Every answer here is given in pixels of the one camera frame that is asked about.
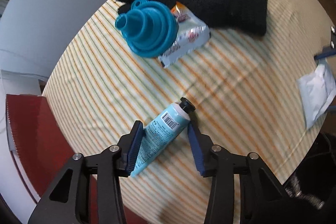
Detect white plastic pouch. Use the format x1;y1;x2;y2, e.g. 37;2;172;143
297;59;335;129

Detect light blue cream tube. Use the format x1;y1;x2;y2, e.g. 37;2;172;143
131;97;195;177

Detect white snack packet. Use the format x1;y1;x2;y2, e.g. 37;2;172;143
158;2;211;68

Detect dark red shoe box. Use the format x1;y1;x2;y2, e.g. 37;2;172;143
5;93;148;224

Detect blue collapsible silicone funnel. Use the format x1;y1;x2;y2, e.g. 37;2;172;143
114;0;178;58

